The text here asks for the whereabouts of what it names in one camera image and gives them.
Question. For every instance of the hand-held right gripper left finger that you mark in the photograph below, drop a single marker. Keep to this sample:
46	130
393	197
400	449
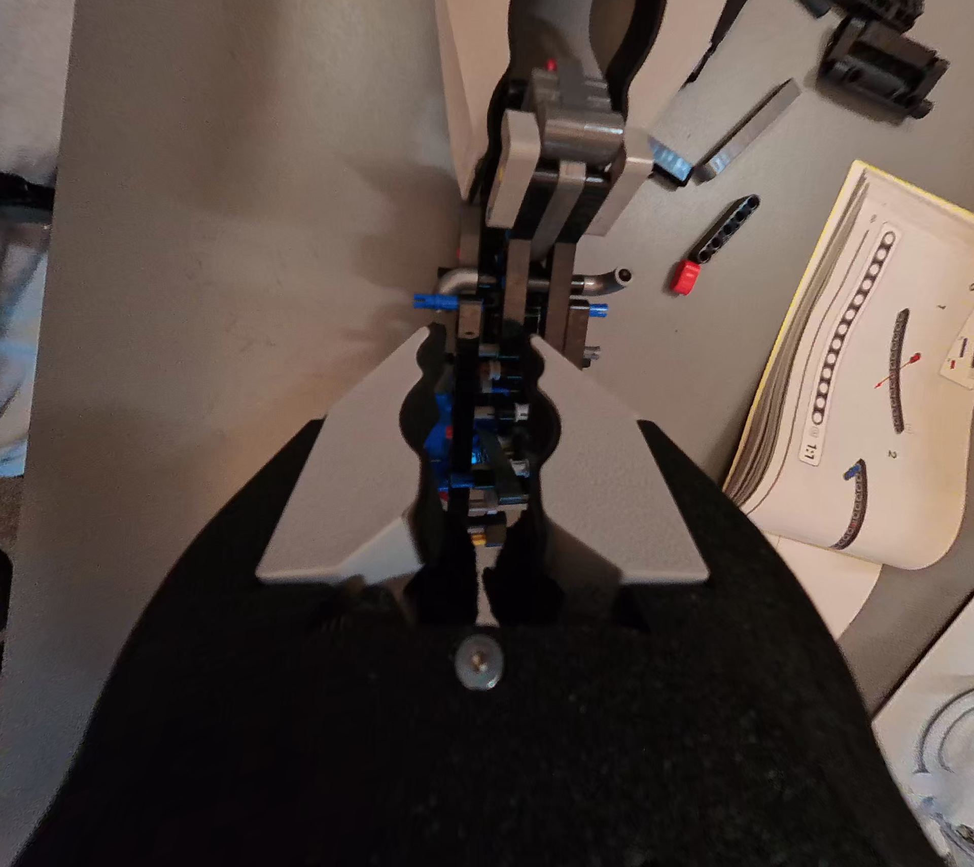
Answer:
342	502

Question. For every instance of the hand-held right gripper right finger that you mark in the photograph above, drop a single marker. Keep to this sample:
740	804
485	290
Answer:
624	502

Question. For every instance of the black blue lego vehicle chassis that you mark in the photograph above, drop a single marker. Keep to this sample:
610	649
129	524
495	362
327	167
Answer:
525	258

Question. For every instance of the grey lego panel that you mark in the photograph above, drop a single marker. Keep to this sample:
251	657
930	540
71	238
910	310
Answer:
749	129

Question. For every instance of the black lego panel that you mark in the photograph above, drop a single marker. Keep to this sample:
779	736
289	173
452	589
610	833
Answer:
671	161

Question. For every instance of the red lego bush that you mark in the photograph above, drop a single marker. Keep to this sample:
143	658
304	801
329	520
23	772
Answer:
685	277

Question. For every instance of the short black lego beam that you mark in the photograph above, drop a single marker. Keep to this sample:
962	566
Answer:
723	229

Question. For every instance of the open lego instruction booklet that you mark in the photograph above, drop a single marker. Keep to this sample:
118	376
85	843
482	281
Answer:
875	387

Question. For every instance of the black lego frame block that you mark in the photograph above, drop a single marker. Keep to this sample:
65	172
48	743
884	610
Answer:
883	68

